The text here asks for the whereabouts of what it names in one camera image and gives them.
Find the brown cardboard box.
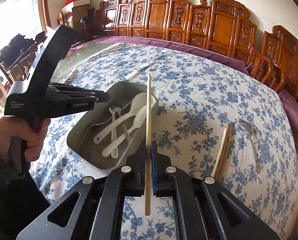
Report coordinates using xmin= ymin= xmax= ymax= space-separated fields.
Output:
xmin=71 ymin=6 xmax=94 ymax=28

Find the white flat box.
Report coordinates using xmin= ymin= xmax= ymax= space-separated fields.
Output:
xmin=61 ymin=0 xmax=90 ymax=12

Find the wooden chopstick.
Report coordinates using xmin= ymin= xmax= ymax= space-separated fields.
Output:
xmin=215 ymin=125 xmax=231 ymax=180
xmin=218 ymin=123 xmax=233 ymax=180
xmin=144 ymin=73 xmax=152 ymax=216
xmin=211 ymin=128 xmax=227 ymax=178

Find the black fluffy garment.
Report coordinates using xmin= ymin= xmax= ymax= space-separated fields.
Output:
xmin=0 ymin=34 xmax=36 ymax=63

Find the person's left hand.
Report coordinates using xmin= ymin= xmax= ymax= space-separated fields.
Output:
xmin=0 ymin=116 xmax=51 ymax=163

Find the long purple sofa cushion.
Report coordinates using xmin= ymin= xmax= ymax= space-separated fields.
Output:
xmin=71 ymin=35 xmax=250 ymax=75

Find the blue floral tablecloth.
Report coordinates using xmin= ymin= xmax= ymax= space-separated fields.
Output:
xmin=30 ymin=42 xmax=298 ymax=240

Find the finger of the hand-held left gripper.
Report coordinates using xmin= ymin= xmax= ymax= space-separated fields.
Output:
xmin=49 ymin=84 xmax=99 ymax=96
xmin=50 ymin=91 xmax=110 ymax=104

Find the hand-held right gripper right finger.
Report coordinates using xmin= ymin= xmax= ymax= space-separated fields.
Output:
xmin=151 ymin=141 xmax=281 ymax=240

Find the white ceramic spoon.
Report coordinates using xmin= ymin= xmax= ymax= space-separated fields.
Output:
xmin=102 ymin=106 xmax=147 ymax=158
xmin=93 ymin=92 xmax=157 ymax=144

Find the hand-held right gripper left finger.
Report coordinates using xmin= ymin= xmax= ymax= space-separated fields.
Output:
xmin=16 ymin=141 xmax=147 ymax=240

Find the white plastic fork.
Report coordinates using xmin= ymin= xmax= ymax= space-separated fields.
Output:
xmin=108 ymin=107 xmax=119 ymax=158

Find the carved wooden armchair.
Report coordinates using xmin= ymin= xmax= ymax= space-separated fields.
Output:
xmin=262 ymin=25 xmax=298 ymax=120

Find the wooden dining chair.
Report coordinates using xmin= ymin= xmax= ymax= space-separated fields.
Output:
xmin=10 ymin=31 xmax=48 ymax=80
xmin=0 ymin=59 xmax=16 ymax=93

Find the purple armchair cushion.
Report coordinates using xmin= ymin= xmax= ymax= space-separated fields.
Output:
xmin=278 ymin=89 xmax=298 ymax=134

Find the metal tin box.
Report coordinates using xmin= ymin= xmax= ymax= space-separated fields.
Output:
xmin=67 ymin=81 xmax=160 ymax=170

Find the wooden door frame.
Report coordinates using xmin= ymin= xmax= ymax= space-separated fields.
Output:
xmin=40 ymin=0 xmax=49 ymax=30

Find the black desk lamp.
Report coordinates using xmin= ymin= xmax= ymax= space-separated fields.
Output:
xmin=79 ymin=15 xmax=92 ymax=40

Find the carved wooden sofa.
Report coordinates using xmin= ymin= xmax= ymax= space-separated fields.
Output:
xmin=95 ymin=0 xmax=287 ymax=93

